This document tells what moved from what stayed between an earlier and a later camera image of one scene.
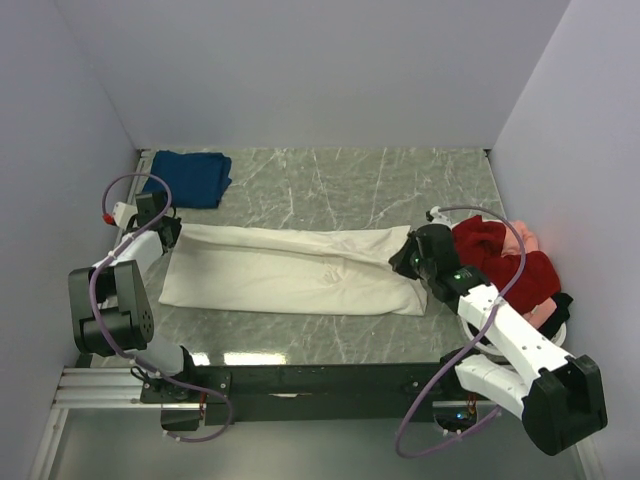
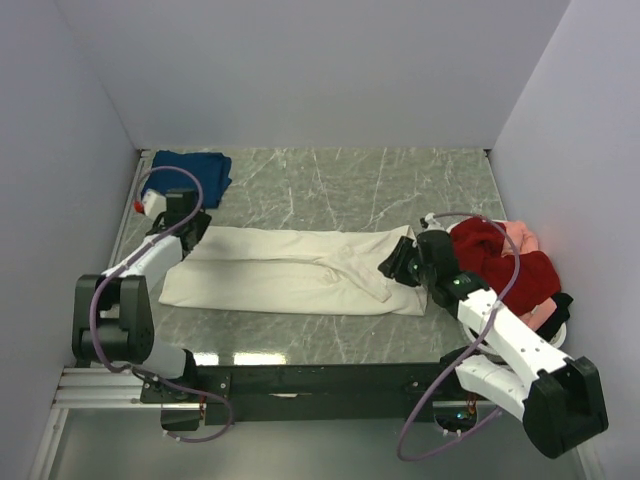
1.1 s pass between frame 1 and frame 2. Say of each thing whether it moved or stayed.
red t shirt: stayed
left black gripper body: moved
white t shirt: stayed
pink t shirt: stayed
